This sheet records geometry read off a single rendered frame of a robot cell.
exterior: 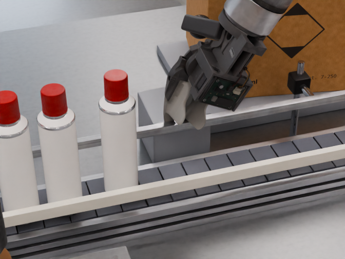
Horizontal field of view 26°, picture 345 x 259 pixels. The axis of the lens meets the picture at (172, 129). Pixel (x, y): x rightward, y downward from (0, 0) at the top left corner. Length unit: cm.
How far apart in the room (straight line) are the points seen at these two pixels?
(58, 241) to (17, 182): 11
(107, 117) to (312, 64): 49
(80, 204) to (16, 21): 73
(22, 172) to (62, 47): 61
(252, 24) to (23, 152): 35
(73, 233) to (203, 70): 30
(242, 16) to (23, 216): 41
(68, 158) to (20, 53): 59
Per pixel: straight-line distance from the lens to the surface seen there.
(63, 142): 102
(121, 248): 105
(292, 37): 135
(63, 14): 174
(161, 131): 113
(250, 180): 116
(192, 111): 113
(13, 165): 103
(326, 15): 135
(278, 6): 101
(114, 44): 160
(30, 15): 174
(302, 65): 123
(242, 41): 101
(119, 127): 103
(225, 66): 103
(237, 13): 101
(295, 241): 114
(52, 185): 107
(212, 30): 106
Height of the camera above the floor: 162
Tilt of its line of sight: 36 degrees down
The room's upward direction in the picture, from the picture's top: straight up
